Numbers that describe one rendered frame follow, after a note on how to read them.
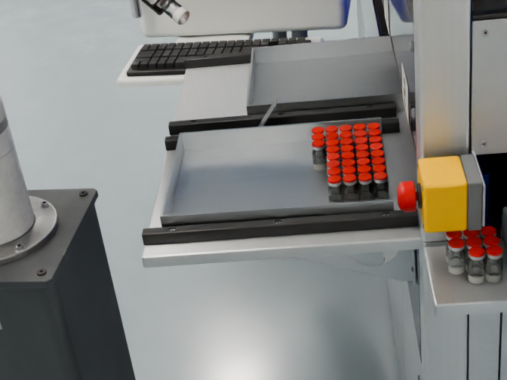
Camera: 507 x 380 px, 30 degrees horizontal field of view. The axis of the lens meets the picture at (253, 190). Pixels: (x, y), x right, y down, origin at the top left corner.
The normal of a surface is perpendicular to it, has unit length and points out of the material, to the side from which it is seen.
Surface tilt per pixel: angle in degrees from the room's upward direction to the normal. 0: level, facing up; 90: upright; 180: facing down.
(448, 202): 90
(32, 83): 0
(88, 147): 0
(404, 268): 90
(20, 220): 90
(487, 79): 90
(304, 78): 0
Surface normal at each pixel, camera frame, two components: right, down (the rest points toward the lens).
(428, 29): -0.04, 0.52
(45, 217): -0.11, -0.85
